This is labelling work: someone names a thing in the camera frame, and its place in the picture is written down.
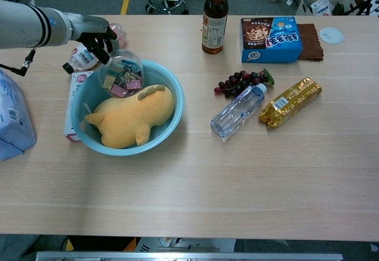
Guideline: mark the black tripod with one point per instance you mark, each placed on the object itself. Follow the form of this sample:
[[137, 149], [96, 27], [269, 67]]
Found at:
[[365, 5]]

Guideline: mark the white toothpaste box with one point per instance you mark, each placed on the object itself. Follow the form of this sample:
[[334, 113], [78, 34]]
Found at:
[[77, 79]]

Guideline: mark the aluminium rail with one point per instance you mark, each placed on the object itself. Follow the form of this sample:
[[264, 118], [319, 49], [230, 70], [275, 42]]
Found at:
[[189, 256]]

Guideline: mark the purple grape bunch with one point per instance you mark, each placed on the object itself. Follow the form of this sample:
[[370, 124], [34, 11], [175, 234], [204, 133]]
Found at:
[[240, 82]]

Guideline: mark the gold foil snack pack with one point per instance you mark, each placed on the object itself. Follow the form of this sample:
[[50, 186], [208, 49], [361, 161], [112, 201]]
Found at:
[[290, 102]]

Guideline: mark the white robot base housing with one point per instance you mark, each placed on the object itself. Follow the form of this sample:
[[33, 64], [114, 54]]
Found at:
[[183, 244]]

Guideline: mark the brown cloth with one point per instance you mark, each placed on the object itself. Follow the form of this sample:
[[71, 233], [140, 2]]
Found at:
[[311, 43]]

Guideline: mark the small white product box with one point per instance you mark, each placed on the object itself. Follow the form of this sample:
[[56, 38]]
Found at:
[[321, 6]]

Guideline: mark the light blue plastic bowl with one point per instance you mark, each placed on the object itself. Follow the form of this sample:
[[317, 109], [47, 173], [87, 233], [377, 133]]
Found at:
[[165, 116]]

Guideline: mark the clear jar of binder clips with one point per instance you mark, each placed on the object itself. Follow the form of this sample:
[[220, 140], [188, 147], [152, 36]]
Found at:
[[124, 74]]

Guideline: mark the dark tea bottle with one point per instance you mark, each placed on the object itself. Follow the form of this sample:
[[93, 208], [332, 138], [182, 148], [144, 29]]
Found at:
[[214, 27]]

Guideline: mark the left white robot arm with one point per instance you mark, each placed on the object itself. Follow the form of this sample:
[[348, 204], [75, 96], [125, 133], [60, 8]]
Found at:
[[23, 24]]

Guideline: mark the blue tissue pack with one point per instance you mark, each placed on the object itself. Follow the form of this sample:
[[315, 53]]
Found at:
[[13, 119]]

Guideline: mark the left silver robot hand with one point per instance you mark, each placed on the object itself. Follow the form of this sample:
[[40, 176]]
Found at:
[[91, 28]]

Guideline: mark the clear drink bottle pink label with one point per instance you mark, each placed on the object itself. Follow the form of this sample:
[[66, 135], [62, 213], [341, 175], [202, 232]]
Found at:
[[83, 58]]

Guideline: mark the clear water bottle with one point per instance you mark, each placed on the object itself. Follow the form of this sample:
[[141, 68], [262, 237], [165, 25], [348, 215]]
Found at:
[[237, 110]]

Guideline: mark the blue chocolate cookie box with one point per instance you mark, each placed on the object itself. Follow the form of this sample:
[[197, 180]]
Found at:
[[271, 40]]

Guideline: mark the white round table grommet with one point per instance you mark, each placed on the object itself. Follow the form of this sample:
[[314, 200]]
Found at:
[[331, 35]]

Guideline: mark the yellow plush toy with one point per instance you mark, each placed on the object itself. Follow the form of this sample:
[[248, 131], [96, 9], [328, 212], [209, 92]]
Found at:
[[130, 119]]

